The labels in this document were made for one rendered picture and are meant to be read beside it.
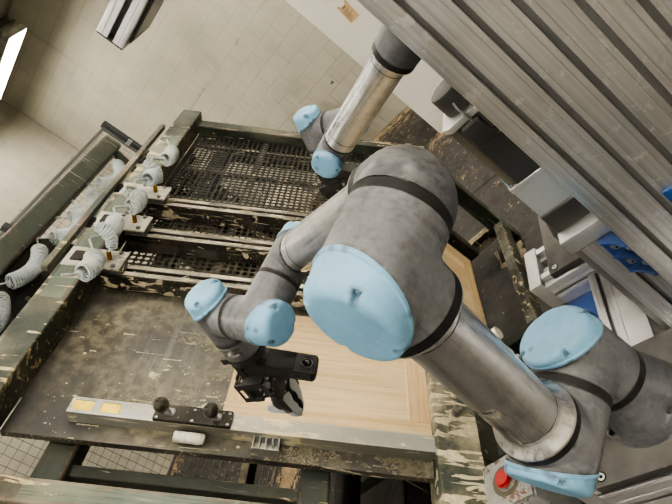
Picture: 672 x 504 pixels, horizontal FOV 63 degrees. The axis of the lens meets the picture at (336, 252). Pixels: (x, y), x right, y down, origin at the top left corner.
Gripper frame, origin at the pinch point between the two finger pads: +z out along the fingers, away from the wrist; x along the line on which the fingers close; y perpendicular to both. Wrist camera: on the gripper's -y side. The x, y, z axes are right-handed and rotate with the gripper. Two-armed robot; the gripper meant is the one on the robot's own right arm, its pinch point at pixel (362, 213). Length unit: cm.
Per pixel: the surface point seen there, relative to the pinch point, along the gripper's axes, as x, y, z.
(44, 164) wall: -429, 537, 78
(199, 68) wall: -487, 296, 56
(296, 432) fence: 55, 21, 24
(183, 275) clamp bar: 4, 66, 3
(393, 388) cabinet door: 33, 3, 40
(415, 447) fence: 53, -5, 39
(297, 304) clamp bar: 4.8, 33.5, 25.4
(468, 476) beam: 59, -18, 44
